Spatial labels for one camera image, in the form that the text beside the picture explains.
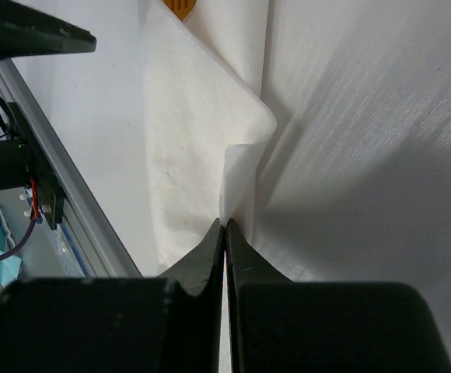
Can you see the teal cloth below table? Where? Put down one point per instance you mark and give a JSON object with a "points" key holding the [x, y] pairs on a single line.
{"points": [[9, 268]]}

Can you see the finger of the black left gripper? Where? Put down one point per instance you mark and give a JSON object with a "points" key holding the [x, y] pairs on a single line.
{"points": [[26, 32]]}

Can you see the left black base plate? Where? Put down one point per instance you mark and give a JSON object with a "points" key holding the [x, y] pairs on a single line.
{"points": [[50, 195]]}

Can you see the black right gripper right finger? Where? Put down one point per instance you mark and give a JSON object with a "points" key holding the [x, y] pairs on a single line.
{"points": [[279, 325]]}

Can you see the orange plastic fork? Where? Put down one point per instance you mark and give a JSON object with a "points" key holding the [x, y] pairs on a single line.
{"points": [[180, 8]]}

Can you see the white paper napkin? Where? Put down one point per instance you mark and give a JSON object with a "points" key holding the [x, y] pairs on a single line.
{"points": [[206, 128]]}

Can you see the aluminium mounting rail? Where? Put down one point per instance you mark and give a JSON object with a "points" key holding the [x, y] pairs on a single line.
{"points": [[87, 229]]}

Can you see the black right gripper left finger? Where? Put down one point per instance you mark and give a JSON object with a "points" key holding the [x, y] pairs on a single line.
{"points": [[169, 323]]}

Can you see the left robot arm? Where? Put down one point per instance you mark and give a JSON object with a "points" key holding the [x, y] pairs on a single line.
{"points": [[14, 158]]}

